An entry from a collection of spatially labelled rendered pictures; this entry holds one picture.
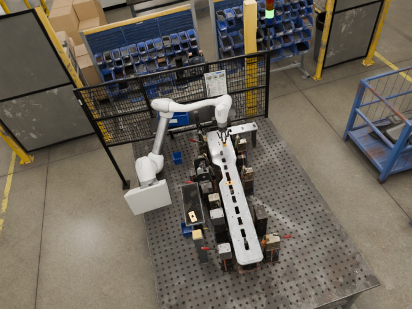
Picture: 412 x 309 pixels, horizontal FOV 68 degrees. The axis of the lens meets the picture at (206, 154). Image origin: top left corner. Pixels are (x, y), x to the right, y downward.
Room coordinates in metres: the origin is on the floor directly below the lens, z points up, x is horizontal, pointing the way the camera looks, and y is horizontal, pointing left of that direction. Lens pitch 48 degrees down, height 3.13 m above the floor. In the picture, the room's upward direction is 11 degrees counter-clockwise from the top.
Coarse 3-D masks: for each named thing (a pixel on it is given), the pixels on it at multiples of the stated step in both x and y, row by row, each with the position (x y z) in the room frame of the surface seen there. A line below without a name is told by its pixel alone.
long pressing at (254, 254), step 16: (208, 144) 2.03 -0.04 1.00; (224, 176) 1.62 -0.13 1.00; (224, 192) 1.46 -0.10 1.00; (240, 192) 1.43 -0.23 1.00; (224, 208) 1.30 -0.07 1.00; (240, 208) 1.27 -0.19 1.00; (240, 240) 1.01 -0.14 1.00; (256, 240) 0.99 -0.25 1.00; (240, 256) 0.89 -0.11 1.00; (256, 256) 0.87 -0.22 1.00
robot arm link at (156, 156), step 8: (160, 112) 2.29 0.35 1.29; (168, 112) 2.25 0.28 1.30; (160, 120) 2.25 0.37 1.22; (168, 120) 2.24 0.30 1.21; (160, 128) 2.20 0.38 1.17; (160, 136) 2.15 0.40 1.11; (160, 144) 2.11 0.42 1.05; (152, 152) 2.08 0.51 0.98; (160, 152) 2.07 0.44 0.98; (152, 160) 2.00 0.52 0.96; (160, 160) 2.01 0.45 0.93; (160, 168) 1.97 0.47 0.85
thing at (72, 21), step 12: (60, 0) 6.47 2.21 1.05; (72, 0) 6.35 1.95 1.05; (84, 0) 6.24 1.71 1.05; (96, 0) 6.50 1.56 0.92; (60, 12) 5.86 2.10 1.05; (72, 12) 5.95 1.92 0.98; (84, 12) 6.14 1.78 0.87; (96, 12) 6.16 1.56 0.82; (60, 24) 5.71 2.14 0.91; (72, 24) 5.72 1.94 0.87; (84, 24) 5.93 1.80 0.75; (96, 24) 5.83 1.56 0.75; (72, 36) 5.72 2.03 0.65
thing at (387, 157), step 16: (368, 80) 2.62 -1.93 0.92; (352, 112) 2.61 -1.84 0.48; (352, 128) 2.59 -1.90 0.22; (368, 128) 2.59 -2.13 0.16; (384, 128) 2.24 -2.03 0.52; (400, 128) 2.21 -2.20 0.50; (368, 144) 2.33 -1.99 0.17; (384, 144) 2.29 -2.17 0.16; (400, 144) 1.85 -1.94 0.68; (384, 160) 2.05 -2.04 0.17; (400, 160) 2.02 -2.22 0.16; (384, 176) 1.85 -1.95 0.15
